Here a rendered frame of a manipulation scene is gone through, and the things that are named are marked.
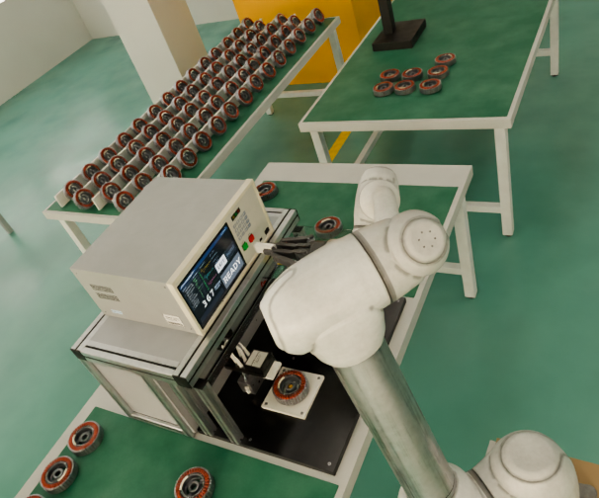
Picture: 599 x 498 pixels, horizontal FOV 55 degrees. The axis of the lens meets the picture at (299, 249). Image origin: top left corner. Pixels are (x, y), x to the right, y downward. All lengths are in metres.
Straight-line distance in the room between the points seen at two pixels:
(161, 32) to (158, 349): 4.02
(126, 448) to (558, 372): 1.75
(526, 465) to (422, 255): 0.54
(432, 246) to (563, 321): 2.03
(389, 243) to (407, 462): 0.43
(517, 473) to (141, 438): 1.19
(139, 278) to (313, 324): 0.76
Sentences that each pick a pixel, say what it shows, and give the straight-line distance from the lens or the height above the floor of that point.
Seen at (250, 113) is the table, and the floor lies 0.75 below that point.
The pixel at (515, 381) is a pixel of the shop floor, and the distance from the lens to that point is 2.65.
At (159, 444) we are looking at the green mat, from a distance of 1.93.
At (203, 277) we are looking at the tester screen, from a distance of 1.55.
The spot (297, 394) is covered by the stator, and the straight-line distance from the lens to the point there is 1.74.
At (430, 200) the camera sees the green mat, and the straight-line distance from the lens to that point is 2.35.
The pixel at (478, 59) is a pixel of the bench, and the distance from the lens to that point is 3.33.
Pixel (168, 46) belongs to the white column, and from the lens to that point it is 5.39.
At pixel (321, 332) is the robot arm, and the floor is 1.54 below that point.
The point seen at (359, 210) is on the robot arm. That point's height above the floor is 1.31.
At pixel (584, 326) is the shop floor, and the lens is 2.84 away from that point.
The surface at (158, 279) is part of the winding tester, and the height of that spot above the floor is 1.32.
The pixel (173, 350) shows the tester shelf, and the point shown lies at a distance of 1.60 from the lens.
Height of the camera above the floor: 2.18
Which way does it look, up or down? 39 degrees down
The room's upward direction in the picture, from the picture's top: 21 degrees counter-clockwise
